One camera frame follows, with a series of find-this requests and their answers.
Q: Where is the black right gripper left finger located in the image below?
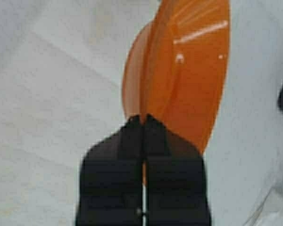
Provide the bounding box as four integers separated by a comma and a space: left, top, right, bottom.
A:
75, 115, 142, 226

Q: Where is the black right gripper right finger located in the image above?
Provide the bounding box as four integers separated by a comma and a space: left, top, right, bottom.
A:
144, 114, 212, 226

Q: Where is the orange plastic bowl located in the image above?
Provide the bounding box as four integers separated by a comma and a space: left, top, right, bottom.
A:
122, 0, 231, 153

